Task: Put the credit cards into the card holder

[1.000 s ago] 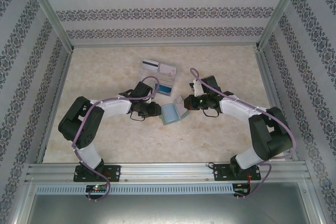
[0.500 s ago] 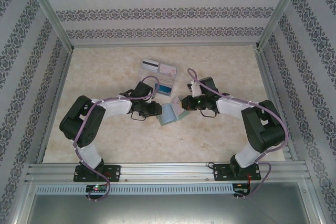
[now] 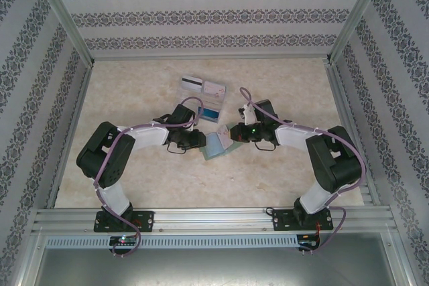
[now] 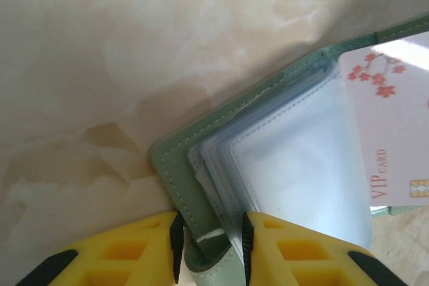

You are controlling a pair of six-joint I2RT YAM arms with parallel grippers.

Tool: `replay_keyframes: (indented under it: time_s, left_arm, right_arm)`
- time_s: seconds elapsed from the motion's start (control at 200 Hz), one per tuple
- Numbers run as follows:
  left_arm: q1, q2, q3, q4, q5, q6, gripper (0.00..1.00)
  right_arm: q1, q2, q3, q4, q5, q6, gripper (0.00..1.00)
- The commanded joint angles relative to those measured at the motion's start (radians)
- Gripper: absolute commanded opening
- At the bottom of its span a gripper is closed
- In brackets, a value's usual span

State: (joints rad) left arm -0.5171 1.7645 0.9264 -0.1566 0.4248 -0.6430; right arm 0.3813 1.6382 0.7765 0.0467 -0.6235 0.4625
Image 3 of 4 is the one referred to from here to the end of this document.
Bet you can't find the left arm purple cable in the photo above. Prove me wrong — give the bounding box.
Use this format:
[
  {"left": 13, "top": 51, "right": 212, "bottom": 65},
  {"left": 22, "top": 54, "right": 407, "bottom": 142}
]
[{"left": 93, "top": 96, "right": 206, "bottom": 259}]

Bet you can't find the right controller board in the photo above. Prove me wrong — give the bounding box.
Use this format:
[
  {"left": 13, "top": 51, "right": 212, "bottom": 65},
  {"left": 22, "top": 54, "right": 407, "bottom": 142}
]
[{"left": 298, "top": 234, "right": 321, "bottom": 250}]

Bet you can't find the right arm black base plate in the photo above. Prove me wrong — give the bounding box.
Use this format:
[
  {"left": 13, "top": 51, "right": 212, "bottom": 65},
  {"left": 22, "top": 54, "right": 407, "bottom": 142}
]
[{"left": 271, "top": 208, "right": 334, "bottom": 232}]

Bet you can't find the aluminium frame post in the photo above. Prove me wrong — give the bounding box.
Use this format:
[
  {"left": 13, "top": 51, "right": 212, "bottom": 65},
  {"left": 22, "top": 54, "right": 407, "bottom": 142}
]
[
  {"left": 28, "top": 0, "right": 95, "bottom": 66},
  {"left": 326, "top": 0, "right": 393, "bottom": 64}
]

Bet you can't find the white card with magnetic stripe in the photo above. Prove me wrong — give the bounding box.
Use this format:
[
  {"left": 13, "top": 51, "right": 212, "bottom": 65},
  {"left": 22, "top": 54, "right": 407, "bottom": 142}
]
[{"left": 180, "top": 76, "right": 204, "bottom": 92}]

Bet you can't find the single pink floral card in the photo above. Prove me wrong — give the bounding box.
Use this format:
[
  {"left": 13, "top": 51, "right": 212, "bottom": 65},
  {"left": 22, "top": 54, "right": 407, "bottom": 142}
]
[{"left": 217, "top": 125, "right": 233, "bottom": 148}]

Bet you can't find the controller board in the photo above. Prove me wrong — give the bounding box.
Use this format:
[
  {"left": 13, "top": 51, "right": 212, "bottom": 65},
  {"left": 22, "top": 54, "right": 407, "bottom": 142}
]
[
  {"left": 298, "top": 234, "right": 321, "bottom": 250},
  {"left": 109, "top": 235, "right": 139, "bottom": 246}
]

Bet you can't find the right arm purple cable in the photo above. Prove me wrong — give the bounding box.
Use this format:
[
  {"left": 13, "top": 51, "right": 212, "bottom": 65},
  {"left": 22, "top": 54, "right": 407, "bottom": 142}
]
[{"left": 238, "top": 86, "right": 367, "bottom": 257}]

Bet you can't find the right aluminium side rail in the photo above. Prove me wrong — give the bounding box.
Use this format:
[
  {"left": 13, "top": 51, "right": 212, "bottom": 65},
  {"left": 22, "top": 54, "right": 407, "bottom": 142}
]
[{"left": 326, "top": 63, "right": 381, "bottom": 206}]

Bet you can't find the pink floral card stack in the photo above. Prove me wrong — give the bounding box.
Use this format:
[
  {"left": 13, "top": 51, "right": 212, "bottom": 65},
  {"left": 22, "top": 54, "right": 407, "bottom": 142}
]
[{"left": 202, "top": 81, "right": 229, "bottom": 99}]

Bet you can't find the left aluminium side rail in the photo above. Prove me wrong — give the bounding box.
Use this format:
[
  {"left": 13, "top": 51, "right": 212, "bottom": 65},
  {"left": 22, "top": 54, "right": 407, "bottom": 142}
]
[{"left": 45, "top": 64, "right": 95, "bottom": 210}]

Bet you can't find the green card holder wallet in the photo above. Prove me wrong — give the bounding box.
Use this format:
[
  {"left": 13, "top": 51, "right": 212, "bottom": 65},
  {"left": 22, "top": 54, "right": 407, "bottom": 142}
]
[{"left": 199, "top": 130, "right": 245, "bottom": 161}]

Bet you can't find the left controller board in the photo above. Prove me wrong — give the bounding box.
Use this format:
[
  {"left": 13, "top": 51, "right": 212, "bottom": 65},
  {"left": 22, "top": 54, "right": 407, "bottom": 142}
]
[{"left": 109, "top": 235, "right": 139, "bottom": 246}]

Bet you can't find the grey metal sheet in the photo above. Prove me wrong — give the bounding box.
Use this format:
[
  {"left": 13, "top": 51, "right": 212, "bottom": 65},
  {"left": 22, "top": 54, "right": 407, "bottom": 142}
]
[{"left": 19, "top": 232, "right": 413, "bottom": 286}]

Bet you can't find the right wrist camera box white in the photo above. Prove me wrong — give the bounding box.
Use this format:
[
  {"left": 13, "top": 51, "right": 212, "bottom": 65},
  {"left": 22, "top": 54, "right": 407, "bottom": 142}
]
[{"left": 238, "top": 104, "right": 257, "bottom": 126}]

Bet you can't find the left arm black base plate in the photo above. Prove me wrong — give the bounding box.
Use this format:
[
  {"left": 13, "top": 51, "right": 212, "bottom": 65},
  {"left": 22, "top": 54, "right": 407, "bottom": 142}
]
[{"left": 93, "top": 210, "right": 156, "bottom": 233}]

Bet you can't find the aluminium side rail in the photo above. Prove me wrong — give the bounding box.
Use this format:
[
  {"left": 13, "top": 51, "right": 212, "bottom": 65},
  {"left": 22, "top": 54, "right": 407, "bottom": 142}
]
[
  {"left": 45, "top": 64, "right": 95, "bottom": 210},
  {"left": 326, "top": 63, "right": 381, "bottom": 206}
]

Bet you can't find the blue card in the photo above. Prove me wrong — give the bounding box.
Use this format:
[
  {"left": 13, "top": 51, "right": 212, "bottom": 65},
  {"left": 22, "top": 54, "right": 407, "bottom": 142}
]
[{"left": 197, "top": 106, "right": 222, "bottom": 123}]

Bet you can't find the slotted grey cable duct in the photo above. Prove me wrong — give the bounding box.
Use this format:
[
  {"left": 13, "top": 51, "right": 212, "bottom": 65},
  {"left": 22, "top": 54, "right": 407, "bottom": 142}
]
[{"left": 45, "top": 235, "right": 299, "bottom": 249}]

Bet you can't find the aluminium mounting rail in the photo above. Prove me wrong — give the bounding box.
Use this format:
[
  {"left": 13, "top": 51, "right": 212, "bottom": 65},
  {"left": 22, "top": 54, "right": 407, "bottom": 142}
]
[{"left": 32, "top": 208, "right": 398, "bottom": 233}]

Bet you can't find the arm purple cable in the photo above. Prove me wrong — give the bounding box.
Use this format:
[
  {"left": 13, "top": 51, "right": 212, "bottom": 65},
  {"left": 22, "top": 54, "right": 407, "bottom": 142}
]
[
  {"left": 238, "top": 86, "right": 367, "bottom": 257},
  {"left": 93, "top": 96, "right": 206, "bottom": 259}
]

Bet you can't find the clear acrylic card organizer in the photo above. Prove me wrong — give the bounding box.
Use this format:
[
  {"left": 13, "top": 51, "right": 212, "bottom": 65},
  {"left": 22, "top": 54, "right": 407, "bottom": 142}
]
[{"left": 176, "top": 74, "right": 229, "bottom": 125}]

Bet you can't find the right aluminium frame post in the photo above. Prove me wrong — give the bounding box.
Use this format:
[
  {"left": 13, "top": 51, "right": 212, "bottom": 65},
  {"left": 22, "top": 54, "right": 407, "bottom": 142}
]
[{"left": 326, "top": 0, "right": 393, "bottom": 64}]

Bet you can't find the left aluminium frame post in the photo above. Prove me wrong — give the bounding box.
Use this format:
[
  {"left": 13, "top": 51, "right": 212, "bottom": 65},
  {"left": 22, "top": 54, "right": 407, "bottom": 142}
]
[{"left": 28, "top": 0, "right": 95, "bottom": 66}]

